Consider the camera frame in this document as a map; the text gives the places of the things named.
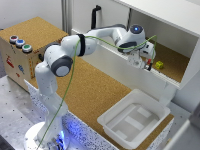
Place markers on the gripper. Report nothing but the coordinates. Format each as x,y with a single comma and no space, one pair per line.
141,53

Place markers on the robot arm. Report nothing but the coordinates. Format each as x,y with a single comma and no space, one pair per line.
56,60

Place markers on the yellow block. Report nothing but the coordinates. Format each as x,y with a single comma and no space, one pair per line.
159,64

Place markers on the white cabinet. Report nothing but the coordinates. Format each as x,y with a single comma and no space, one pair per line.
173,20

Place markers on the white sliding door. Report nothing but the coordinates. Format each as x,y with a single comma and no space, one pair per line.
110,13

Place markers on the white plastic box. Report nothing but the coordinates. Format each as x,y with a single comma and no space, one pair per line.
135,120

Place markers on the green button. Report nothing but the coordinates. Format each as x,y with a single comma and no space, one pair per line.
26,48

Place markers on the blue button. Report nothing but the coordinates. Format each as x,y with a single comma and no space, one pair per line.
20,42

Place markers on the red button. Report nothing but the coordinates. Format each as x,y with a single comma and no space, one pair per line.
13,39

